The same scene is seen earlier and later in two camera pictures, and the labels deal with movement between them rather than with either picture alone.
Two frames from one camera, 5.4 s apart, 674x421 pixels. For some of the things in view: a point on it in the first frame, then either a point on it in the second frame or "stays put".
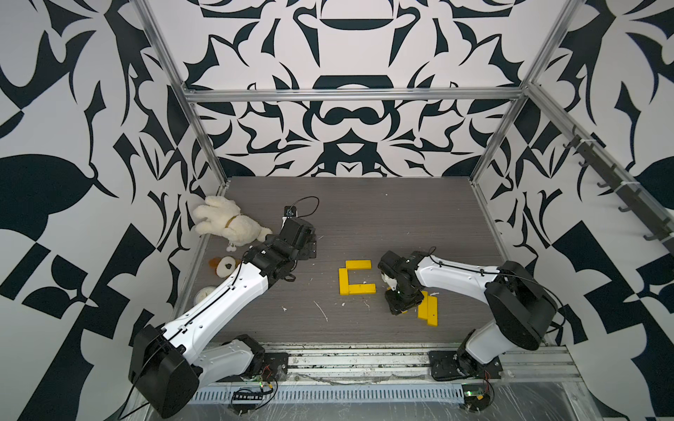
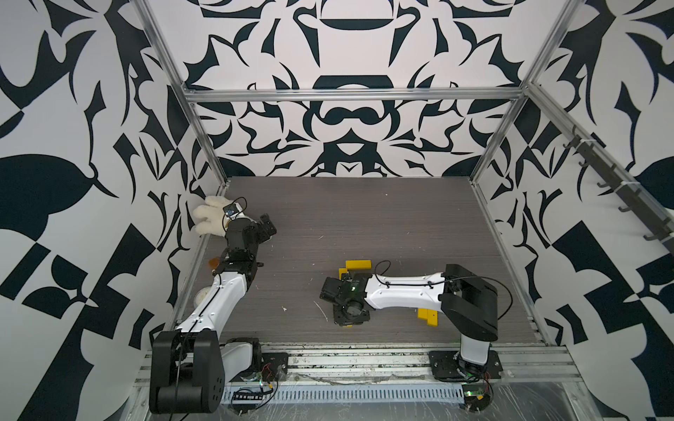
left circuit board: x=247 y=396 stays put
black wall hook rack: x=643 y=208 stays put
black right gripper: x=395 y=306 → x=350 y=321
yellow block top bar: x=358 y=264 stays put
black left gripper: x=310 y=249 → x=262 y=236
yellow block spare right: x=432 y=318 stays put
